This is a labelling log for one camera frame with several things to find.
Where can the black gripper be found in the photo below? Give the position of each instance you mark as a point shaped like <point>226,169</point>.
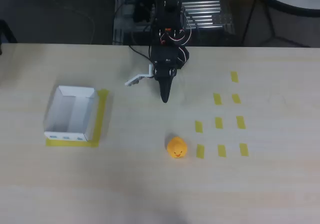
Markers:
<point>164,75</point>

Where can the yellow rubber duck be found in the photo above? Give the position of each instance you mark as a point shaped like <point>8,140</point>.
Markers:
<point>177,148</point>

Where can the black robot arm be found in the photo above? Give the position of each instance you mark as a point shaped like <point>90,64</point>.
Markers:
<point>170,16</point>

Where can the white cardboard box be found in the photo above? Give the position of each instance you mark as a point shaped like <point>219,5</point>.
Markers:
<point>72,113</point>

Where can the yellow tape strip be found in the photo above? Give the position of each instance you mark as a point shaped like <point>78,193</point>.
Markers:
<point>200,151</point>
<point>236,98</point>
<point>234,76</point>
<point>244,149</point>
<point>218,122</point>
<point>198,126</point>
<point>222,150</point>
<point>217,99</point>
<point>241,122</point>

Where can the black metal table legs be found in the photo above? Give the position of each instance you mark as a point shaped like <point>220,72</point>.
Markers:
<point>271,26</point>

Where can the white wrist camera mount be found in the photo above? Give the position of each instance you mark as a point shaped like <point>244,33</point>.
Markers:
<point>137,78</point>

